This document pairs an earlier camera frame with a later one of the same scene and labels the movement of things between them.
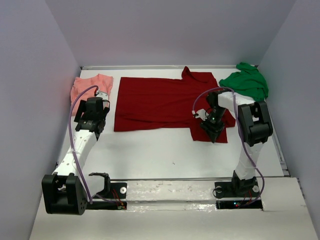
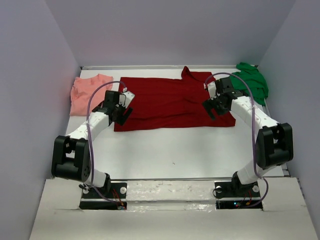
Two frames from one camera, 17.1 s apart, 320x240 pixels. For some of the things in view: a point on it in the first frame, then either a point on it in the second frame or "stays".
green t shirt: (247, 81) stays
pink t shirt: (104, 83) stays
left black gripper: (88, 123) -> (122, 112)
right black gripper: (212, 126) -> (213, 106)
